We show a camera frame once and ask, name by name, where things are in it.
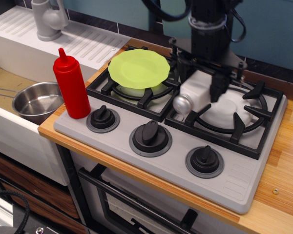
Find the white salt shaker silver cap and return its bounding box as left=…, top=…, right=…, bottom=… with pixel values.
left=173, top=70, right=212, bottom=116

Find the light green plastic plate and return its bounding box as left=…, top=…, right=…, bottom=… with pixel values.
left=108, top=49, right=170, bottom=89

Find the wooden drawer front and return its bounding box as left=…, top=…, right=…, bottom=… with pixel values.
left=0, top=153, right=86, bottom=234

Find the black braided cable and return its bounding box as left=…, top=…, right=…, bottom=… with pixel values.
left=0, top=190, right=33, bottom=234

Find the black right stove knob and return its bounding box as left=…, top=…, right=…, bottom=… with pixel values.
left=185, top=145, right=225, bottom=179

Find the black stove knob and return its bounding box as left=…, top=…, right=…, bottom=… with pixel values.
left=129, top=120, right=172, bottom=157
left=185, top=145, right=225, bottom=179
left=86, top=105, right=120, bottom=134

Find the black left stove knob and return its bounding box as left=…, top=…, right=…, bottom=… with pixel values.
left=86, top=105, right=120, bottom=134

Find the white burner cap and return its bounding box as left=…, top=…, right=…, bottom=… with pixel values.
left=112, top=83, right=173, bottom=100
left=200, top=86, right=259, bottom=129

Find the white left burner cap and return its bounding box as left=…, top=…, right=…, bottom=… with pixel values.
left=112, top=83, right=173, bottom=100

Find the black middle stove knob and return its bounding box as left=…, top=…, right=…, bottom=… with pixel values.
left=129, top=120, right=172, bottom=157

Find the black right burner grate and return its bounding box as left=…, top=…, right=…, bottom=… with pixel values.
left=165, top=81, right=285, bottom=159

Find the black left burner grate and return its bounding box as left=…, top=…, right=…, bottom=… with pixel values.
left=86, top=46, right=181, bottom=122

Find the grey toy faucet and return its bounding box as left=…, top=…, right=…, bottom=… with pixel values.
left=31, top=0, right=69, bottom=41

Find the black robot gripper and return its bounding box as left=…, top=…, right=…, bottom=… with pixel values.
left=169, top=26, right=247, bottom=103

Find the toy oven door black handle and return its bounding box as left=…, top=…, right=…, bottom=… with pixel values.
left=78, top=165, right=198, bottom=234

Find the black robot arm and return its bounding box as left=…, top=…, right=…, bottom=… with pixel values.
left=143, top=0, right=247, bottom=102

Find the white toy sink unit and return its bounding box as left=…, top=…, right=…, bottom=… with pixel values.
left=0, top=6, right=129, bottom=186

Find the grey toy stove top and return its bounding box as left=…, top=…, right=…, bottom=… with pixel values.
left=53, top=46, right=288, bottom=215

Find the red ketchup squeeze bottle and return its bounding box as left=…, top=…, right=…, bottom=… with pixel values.
left=53, top=48, right=91, bottom=119

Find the white right burner cap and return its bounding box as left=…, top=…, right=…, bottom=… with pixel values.
left=200, top=86, right=259, bottom=129

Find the stainless steel pot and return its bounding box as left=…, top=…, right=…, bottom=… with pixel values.
left=0, top=82, right=64, bottom=125

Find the black burner grate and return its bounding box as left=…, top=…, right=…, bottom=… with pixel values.
left=86, top=46, right=181, bottom=122
left=165, top=81, right=285, bottom=159

